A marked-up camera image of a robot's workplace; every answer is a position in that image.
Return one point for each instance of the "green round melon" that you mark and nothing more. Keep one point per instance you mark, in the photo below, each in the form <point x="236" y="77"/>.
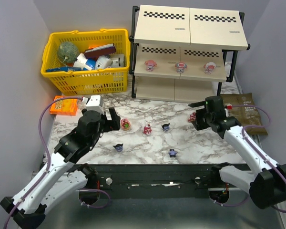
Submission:
<point x="68" y="52"/>

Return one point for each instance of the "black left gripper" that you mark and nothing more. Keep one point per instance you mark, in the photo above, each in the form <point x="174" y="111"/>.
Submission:
<point x="108" y="121"/>

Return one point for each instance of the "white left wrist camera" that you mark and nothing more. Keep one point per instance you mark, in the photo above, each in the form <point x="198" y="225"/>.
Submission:
<point x="94" y="103"/>

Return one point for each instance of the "white pink bunny toy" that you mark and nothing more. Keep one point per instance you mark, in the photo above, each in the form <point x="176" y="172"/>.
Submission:
<point x="209" y="67"/>

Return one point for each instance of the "white cylindrical can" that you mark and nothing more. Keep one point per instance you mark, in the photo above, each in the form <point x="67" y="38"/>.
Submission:
<point x="118" y="60"/>

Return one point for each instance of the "purple small figure toy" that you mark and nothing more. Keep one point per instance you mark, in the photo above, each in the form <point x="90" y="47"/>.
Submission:
<point x="172" y="153"/>

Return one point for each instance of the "white blue carton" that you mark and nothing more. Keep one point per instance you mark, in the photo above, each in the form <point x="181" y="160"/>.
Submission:
<point x="84" y="63"/>

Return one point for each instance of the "red bear cream toy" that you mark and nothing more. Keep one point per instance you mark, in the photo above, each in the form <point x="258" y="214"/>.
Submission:
<point x="147" y="129"/>

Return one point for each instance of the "yellow plastic shopping basket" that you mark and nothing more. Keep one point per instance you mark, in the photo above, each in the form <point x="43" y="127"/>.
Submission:
<point x="108" y="80"/>

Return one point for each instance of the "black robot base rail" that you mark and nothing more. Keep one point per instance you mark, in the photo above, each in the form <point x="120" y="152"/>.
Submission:
<point x="155" y="181"/>

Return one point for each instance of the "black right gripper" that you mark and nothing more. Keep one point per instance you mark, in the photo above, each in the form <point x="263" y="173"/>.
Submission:
<point x="200" y="117"/>

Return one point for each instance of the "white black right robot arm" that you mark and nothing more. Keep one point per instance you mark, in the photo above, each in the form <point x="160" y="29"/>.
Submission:
<point x="265" y="184"/>

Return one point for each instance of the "pink bear strawberry toy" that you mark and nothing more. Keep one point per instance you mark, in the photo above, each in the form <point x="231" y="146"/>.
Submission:
<point x="125" y="124"/>

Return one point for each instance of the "white small box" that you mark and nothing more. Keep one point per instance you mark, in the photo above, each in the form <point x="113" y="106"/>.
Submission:
<point x="103" y="62"/>

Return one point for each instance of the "blue flat package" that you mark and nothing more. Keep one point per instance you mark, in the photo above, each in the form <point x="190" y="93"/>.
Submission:
<point x="64" y="69"/>

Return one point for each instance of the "beige three-tier shelf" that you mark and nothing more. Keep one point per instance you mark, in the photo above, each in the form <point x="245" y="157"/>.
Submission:
<point x="194" y="36"/>

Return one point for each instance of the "pink round bunny toy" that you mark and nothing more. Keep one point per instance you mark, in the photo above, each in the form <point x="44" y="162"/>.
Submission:
<point x="180" y="67"/>

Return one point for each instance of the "red white bear toy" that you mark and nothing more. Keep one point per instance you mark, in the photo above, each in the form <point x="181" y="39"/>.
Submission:
<point x="192" y="117"/>

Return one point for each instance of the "brown coffee bag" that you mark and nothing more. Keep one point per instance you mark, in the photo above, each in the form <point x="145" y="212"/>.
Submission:
<point x="245" y="115"/>

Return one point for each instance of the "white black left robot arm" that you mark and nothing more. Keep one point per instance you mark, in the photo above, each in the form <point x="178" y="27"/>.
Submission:
<point x="30" y="206"/>

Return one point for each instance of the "orange snack box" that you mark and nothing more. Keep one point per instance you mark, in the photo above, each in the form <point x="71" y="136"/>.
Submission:
<point x="69" y="106"/>

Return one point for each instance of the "dark red book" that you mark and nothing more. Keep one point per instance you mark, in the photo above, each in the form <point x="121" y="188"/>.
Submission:
<point x="99" y="51"/>

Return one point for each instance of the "black purple cat toy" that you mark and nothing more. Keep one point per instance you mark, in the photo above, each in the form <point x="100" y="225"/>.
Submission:
<point x="166" y="127"/>

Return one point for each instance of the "black purple-bow cat toy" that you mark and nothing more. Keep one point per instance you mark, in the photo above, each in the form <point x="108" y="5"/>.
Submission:
<point x="118" y="147"/>

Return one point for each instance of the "pink blue-bow bunny toy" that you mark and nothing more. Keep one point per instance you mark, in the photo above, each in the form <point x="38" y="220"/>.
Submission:
<point x="150" y="65"/>

